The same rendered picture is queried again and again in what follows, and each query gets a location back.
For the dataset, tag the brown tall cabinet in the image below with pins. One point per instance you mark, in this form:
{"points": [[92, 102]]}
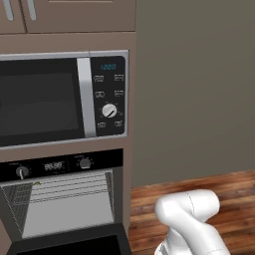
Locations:
{"points": [[66, 41]]}

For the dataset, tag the black microwave door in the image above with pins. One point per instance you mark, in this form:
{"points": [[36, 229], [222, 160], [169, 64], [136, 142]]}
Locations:
{"points": [[40, 99]]}

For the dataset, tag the white microwave dial knob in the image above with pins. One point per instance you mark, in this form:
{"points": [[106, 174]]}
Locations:
{"points": [[109, 110]]}

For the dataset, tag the silver oven knob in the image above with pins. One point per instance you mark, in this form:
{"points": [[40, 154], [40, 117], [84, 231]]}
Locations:
{"points": [[22, 172], [85, 163]]}

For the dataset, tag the black and silver microwave oven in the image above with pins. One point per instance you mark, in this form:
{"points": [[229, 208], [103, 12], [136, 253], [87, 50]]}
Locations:
{"points": [[109, 93]]}

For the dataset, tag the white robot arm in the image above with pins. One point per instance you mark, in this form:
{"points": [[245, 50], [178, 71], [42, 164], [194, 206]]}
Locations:
{"points": [[186, 219]]}

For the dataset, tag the black oven door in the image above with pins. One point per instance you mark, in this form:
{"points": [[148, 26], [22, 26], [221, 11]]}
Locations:
{"points": [[73, 244]]}

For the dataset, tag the brown cupboard door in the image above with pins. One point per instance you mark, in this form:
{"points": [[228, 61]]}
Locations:
{"points": [[79, 15], [10, 18]]}

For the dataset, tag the black built-in oven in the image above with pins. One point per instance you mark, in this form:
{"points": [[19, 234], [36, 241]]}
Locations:
{"points": [[66, 199]]}

